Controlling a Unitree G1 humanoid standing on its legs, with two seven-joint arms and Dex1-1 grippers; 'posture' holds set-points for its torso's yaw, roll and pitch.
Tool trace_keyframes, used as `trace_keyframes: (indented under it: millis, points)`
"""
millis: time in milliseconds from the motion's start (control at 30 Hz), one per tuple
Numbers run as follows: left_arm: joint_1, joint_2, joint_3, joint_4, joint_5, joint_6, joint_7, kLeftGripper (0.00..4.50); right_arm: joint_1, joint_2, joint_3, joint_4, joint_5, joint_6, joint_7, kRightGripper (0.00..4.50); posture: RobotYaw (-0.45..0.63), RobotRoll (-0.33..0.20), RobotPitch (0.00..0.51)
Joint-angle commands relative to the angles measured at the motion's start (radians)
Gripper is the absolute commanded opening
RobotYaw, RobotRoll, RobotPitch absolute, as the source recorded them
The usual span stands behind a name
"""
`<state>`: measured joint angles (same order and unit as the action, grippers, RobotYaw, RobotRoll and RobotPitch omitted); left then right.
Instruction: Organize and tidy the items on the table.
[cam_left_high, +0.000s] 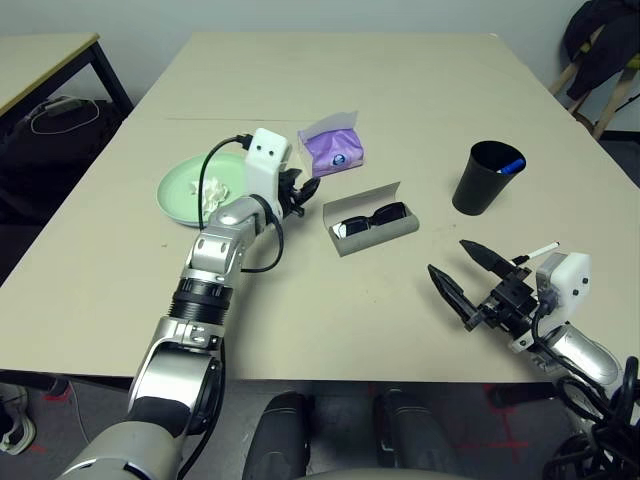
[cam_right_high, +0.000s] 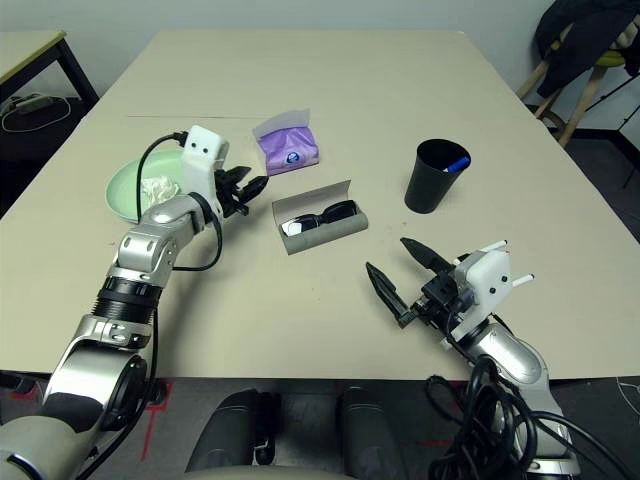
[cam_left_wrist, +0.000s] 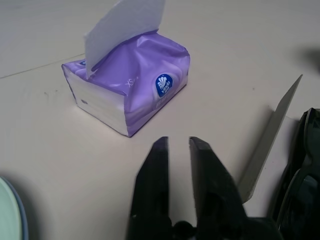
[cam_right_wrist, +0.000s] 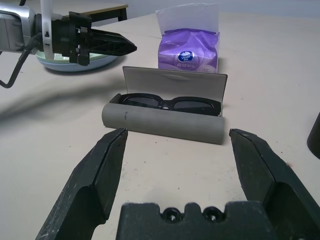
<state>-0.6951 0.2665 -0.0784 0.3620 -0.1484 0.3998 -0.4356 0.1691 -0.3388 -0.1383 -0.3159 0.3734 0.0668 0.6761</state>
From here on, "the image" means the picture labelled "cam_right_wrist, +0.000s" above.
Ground grey glasses case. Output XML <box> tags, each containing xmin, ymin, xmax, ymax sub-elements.
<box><xmin>101</xmin><ymin>65</ymin><xmax>228</xmax><ymax>145</ymax></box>

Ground black cup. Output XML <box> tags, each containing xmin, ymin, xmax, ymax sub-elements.
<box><xmin>306</xmin><ymin>118</ymin><xmax>320</xmax><ymax>160</ymax></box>

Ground light green plate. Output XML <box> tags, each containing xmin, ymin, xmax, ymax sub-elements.
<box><xmin>37</xmin><ymin>51</ymin><xmax>111</xmax><ymax>62</ymax></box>

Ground black sunglasses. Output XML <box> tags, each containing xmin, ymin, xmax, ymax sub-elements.
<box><xmin>120</xmin><ymin>92</ymin><xmax>223</xmax><ymax>117</ymax></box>

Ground light blue plate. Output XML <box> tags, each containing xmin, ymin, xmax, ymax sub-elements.
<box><xmin>36</xmin><ymin>53</ymin><xmax>118</xmax><ymax>73</ymax></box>

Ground beige side table black frame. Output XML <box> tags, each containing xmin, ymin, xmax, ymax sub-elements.
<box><xmin>87</xmin><ymin>3</ymin><xmax>129</xmax><ymax>27</ymax></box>

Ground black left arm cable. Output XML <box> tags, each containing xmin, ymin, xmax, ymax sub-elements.
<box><xmin>0</xmin><ymin>32</ymin><xmax>44</xmax><ymax>89</ymax></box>

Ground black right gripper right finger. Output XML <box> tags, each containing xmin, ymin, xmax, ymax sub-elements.
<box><xmin>229</xmin><ymin>128</ymin><xmax>320</xmax><ymax>240</ymax></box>

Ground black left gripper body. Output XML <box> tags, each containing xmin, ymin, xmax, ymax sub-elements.
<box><xmin>51</xmin><ymin>11</ymin><xmax>92</xmax><ymax>67</ymax></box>

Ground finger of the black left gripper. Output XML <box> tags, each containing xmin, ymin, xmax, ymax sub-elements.
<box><xmin>88</xmin><ymin>27</ymin><xmax>138</xmax><ymax>58</ymax></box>

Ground purple tissue pack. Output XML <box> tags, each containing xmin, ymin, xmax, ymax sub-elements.
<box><xmin>155</xmin><ymin>2</ymin><xmax>221</xmax><ymax>74</ymax></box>

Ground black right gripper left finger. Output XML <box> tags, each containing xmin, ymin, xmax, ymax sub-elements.
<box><xmin>34</xmin><ymin>127</ymin><xmax>129</xmax><ymax>240</ymax></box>

